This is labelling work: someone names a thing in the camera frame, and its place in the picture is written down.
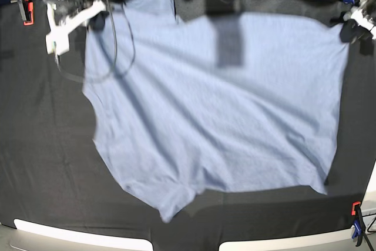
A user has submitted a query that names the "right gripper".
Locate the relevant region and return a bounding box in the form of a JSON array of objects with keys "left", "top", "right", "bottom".
[{"left": 45, "top": 0, "right": 109, "bottom": 30}]

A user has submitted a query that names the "black table cloth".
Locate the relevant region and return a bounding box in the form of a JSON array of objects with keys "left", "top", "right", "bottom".
[{"left": 1, "top": 2, "right": 375, "bottom": 250}]

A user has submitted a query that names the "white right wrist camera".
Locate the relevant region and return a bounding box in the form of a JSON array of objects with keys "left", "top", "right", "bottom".
[{"left": 45, "top": 26, "right": 70, "bottom": 56}]

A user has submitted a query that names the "orange clamp top left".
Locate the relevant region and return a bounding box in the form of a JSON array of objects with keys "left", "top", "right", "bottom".
[{"left": 16, "top": 0, "right": 34, "bottom": 26}]

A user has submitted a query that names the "orange blue clamp bottom right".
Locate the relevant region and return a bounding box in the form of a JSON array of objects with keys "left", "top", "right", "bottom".
[{"left": 351, "top": 201, "right": 365, "bottom": 247}]

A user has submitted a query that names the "black camera cable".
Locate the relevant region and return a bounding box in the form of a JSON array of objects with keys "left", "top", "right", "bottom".
[{"left": 54, "top": 0, "right": 137, "bottom": 83}]

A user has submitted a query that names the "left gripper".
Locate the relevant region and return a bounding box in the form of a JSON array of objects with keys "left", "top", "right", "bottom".
[{"left": 340, "top": 6, "right": 375, "bottom": 43}]

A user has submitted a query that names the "light blue t-shirt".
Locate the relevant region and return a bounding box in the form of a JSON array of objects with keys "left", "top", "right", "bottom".
[{"left": 83, "top": 0, "right": 348, "bottom": 222}]

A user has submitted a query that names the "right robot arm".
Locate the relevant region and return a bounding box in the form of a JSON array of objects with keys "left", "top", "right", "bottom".
[{"left": 16, "top": 0, "right": 112, "bottom": 34}]

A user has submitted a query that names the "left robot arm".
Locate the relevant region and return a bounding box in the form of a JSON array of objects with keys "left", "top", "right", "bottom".
[{"left": 340, "top": 0, "right": 375, "bottom": 43}]

